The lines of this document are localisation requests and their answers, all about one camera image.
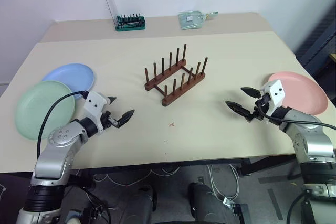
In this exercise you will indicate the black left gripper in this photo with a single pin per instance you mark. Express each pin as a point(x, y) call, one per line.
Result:
point(109, 121)

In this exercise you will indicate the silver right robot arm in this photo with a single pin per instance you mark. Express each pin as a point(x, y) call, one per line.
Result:
point(312, 145)

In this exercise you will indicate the green plate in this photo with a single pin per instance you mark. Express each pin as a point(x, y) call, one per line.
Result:
point(39, 108)

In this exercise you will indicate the dark rounded robot leg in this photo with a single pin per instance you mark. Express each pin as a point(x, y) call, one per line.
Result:
point(207, 205)
point(139, 205)

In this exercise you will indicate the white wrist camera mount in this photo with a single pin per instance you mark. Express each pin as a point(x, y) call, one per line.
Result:
point(94, 102)
point(277, 93)

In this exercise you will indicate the black floor box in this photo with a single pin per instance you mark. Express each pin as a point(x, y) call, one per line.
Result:
point(240, 213)

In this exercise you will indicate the pink plate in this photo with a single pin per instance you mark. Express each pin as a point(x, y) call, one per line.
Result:
point(304, 93)

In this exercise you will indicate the wooden dish rack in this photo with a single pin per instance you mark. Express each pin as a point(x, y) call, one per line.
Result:
point(176, 87)

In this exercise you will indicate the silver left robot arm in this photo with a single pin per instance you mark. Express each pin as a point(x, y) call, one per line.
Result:
point(60, 153)

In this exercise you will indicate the black clamp box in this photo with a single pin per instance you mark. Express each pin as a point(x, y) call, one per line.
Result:
point(94, 214)

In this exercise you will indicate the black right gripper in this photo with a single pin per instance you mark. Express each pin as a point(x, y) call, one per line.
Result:
point(261, 110)

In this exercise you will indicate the green screwdriver bit set case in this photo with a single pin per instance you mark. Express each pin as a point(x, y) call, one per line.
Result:
point(130, 24)

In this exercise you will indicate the blue plate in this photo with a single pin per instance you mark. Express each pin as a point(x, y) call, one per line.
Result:
point(71, 77)

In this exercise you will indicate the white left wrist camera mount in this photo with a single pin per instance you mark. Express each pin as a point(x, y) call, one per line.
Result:
point(94, 102)

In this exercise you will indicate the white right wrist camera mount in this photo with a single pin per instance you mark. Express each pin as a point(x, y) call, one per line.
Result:
point(277, 93)

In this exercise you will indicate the clear green plastic pouch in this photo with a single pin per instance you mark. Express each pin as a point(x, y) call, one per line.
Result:
point(190, 20)

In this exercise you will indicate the black table frame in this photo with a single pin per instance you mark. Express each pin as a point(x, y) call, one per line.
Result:
point(157, 167)

